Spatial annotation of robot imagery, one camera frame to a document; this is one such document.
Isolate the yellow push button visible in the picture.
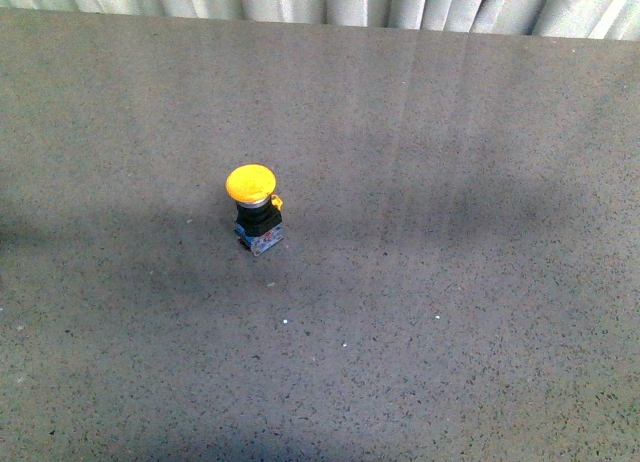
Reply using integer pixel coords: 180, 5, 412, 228
225, 164, 284, 256

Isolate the white pleated curtain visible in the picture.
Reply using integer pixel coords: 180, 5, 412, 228
1, 0, 639, 41

